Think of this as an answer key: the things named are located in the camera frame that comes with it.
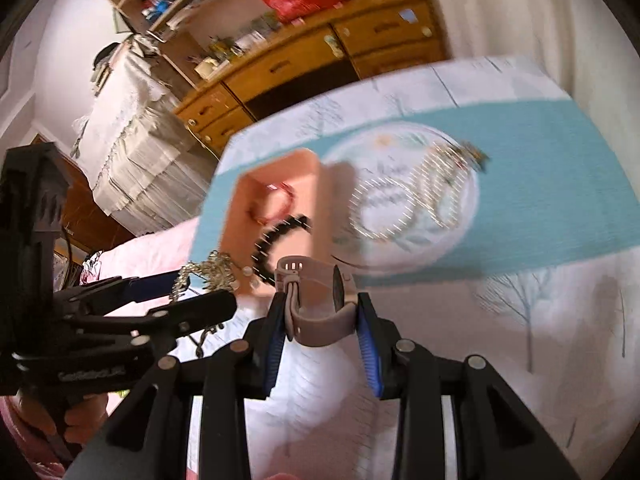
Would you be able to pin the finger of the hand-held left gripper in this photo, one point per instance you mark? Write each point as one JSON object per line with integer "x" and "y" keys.
{"x": 150, "y": 287}
{"x": 210, "y": 307}

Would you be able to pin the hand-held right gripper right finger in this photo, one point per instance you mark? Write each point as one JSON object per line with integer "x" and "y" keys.
{"x": 368, "y": 352}

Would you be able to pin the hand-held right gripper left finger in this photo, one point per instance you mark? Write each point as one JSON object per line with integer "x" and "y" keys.
{"x": 275, "y": 342}

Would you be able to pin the pink wrist watch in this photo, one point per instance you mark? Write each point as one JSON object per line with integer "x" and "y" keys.
{"x": 320, "y": 330}

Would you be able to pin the pink plastic jewelry box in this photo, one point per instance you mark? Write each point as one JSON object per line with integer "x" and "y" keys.
{"x": 232, "y": 240}

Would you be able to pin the person's left hand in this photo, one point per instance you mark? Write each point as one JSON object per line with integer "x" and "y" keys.
{"x": 82, "y": 417}

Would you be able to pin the brown wooden door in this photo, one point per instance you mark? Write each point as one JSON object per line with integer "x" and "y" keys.
{"x": 85, "y": 210}

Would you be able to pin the white lace furniture cover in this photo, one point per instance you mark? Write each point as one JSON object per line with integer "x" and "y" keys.
{"x": 140, "y": 150}

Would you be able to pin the tree print teal tablecloth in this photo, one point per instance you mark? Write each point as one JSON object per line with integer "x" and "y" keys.
{"x": 525, "y": 160}

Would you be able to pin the wooden desk with drawers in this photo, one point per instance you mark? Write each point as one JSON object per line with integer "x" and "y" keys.
{"x": 300, "y": 65}

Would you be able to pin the white floral curtain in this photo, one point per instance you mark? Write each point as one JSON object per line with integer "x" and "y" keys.
{"x": 525, "y": 10}

